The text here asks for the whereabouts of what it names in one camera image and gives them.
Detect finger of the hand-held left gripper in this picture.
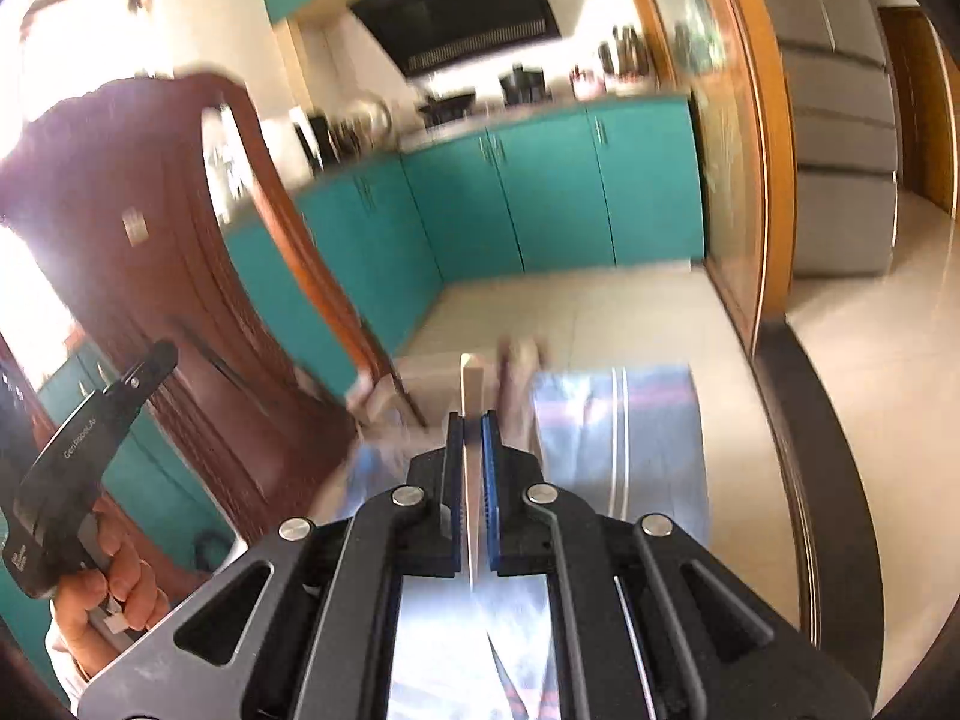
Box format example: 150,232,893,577
103,340,181,422

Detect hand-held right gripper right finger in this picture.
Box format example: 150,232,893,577
482,409,877,720

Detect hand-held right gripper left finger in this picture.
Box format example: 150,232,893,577
77,411,466,720

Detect beige chopstick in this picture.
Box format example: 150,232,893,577
457,351,487,593

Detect white plastic utensil basket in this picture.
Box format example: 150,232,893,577
394,336,542,436

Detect person's left hand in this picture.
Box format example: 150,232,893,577
46,514,173,682

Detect carved wooden chair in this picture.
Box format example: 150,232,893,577
0,71,410,593

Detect blue striped cloth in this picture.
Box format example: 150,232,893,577
322,364,712,720

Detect black kitchen appliance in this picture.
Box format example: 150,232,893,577
289,109,340,172

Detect steel bowl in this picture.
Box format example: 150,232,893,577
358,96,397,137

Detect grey kitchen countertop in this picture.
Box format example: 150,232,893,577
217,86,692,230

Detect black wok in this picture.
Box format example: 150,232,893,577
418,90,477,128

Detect black cooking pot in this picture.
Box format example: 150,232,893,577
499,64,552,106

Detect wood-framed glass door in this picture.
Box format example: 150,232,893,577
611,0,796,361

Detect stainless steel pot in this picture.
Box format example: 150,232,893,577
596,24,650,80

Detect black range hood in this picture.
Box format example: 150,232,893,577
349,0,562,77

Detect grey refrigerator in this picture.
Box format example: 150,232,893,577
739,0,901,278

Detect brown wooden door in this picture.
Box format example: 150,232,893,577
877,7,957,218

